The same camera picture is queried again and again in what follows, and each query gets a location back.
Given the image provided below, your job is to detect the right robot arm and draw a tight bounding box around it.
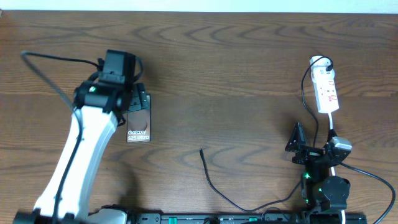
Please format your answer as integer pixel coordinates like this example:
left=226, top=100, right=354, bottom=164
left=285, top=122, right=352, bottom=223

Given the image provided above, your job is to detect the black charging cable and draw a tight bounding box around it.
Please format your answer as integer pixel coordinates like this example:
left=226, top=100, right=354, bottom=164
left=198, top=55, right=335, bottom=213

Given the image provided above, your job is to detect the white power strip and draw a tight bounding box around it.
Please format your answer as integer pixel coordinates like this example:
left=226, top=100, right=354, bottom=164
left=310, top=55, right=339, bottom=114

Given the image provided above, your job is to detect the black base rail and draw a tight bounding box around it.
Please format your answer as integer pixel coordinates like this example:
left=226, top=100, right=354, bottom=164
left=124, top=212, right=368, bottom=224

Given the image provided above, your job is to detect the bronze Galaxy smartphone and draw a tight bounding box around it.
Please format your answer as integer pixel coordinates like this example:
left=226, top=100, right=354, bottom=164
left=126, top=95, right=151, bottom=144

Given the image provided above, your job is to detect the white power strip cord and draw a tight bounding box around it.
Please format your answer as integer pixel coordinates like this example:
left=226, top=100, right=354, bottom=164
left=328, top=112, right=347, bottom=224

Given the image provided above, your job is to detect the black left camera cable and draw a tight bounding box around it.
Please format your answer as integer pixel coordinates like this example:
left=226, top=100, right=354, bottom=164
left=20, top=50, right=103, bottom=224

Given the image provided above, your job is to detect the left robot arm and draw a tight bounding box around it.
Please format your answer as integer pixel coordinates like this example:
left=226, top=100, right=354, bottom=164
left=13, top=50, right=149, bottom=223

